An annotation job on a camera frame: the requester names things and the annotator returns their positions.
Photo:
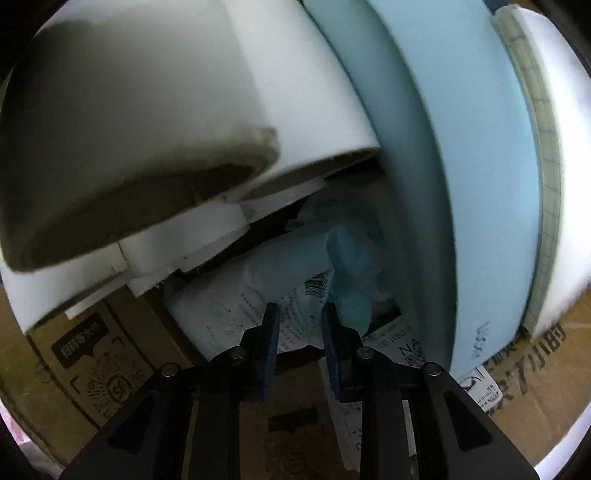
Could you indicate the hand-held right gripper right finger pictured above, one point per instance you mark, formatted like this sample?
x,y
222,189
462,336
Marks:
x,y
330,355

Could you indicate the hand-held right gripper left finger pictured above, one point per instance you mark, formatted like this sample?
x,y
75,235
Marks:
x,y
270,355

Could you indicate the blue wet wipes packet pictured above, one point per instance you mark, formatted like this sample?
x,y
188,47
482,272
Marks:
x,y
258,295

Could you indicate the brown cardboard box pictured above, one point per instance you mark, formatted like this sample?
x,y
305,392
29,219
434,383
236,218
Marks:
x,y
69,369

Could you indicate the light blue flat box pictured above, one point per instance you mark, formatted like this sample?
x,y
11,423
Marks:
x,y
461,184

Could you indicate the white grid-edged foam board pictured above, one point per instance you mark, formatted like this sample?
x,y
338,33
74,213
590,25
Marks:
x,y
563,138

